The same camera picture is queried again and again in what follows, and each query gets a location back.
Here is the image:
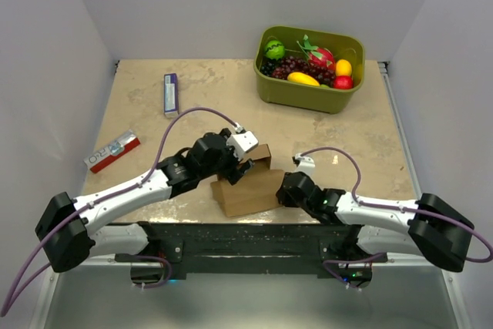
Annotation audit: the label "brown cardboard paper box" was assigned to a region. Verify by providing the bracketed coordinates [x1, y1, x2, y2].
[210, 144, 284, 217]

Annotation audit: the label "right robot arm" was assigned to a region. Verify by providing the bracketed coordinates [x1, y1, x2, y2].
[276, 172, 474, 273]

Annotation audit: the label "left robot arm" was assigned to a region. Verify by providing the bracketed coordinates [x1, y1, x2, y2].
[35, 129, 259, 273]

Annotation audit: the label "purple toothpaste box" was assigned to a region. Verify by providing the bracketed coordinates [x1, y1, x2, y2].
[163, 73, 179, 119]

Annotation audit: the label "red white toothpaste box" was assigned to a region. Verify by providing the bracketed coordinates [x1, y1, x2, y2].
[84, 130, 141, 173]

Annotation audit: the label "green plastic bin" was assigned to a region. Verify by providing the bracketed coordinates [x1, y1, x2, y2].
[253, 25, 365, 114]

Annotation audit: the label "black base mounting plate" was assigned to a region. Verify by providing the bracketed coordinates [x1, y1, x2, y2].
[116, 222, 373, 287]

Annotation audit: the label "dark blue toy grapes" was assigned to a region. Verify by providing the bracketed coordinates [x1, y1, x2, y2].
[259, 59, 280, 76]

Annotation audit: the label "yellow toy mango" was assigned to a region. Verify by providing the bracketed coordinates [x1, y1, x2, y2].
[287, 72, 320, 86]

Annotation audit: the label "dark red toy grapes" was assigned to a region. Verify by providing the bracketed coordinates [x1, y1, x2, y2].
[265, 56, 336, 87]

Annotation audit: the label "green toy fruit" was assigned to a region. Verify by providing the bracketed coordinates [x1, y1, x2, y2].
[263, 39, 286, 60]

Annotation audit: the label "red toy apple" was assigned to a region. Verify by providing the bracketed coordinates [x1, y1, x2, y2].
[333, 76, 354, 90]

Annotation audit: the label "pink toy dragon fruit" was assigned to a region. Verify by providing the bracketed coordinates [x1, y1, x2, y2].
[297, 35, 336, 72]

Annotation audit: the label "orange toy fruit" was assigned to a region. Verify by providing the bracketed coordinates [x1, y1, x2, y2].
[335, 59, 353, 77]

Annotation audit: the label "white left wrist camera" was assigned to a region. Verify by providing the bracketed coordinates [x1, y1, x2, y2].
[226, 131, 259, 161]

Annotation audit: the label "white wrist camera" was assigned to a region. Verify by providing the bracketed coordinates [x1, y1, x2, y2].
[226, 131, 259, 161]
[292, 153, 316, 176]

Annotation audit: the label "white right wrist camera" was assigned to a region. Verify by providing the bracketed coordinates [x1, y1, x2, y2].
[292, 153, 316, 176]

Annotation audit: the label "aluminium frame rail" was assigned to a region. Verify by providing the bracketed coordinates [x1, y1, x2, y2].
[377, 62, 422, 199]

